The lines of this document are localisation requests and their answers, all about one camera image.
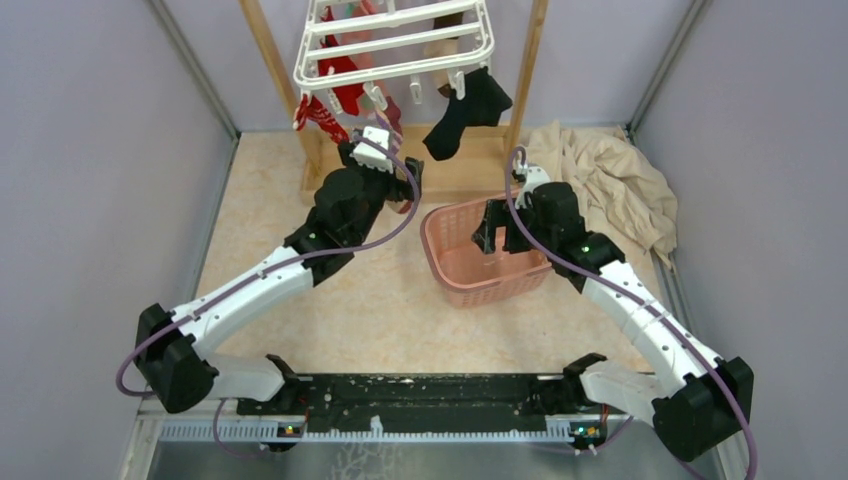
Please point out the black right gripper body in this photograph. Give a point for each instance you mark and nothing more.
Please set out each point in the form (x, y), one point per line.
(544, 235)

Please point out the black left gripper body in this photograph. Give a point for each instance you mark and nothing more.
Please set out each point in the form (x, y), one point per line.
(393, 186)

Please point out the pink plastic laundry basket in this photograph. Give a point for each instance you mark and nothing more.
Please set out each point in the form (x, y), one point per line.
(468, 277)

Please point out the black sock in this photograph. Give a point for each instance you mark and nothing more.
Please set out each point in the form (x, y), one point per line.
(483, 104)

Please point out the striped maroon purple sock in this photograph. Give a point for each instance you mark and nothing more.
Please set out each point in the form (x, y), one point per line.
(389, 119)

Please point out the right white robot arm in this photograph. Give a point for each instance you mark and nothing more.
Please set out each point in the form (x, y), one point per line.
(694, 399)

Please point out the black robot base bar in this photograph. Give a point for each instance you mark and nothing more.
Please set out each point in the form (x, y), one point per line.
(371, 408)

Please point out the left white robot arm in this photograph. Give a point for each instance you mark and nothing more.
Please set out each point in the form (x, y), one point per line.
(177, 349)

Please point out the white plastic clip hanger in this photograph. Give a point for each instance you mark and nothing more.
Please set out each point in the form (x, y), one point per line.
(394, 27)

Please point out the beige crumpled cloth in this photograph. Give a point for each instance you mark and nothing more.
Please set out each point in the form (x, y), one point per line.
(620, 193)

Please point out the pink sock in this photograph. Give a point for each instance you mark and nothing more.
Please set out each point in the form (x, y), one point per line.
(362, 60)

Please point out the red patterned sock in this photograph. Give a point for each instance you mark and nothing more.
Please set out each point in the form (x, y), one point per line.
(310, 108)

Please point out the beige brown sock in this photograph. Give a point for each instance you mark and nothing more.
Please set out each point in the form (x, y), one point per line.
(443, 47)

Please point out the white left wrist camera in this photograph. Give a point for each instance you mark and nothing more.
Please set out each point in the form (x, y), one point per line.
(371, 148)

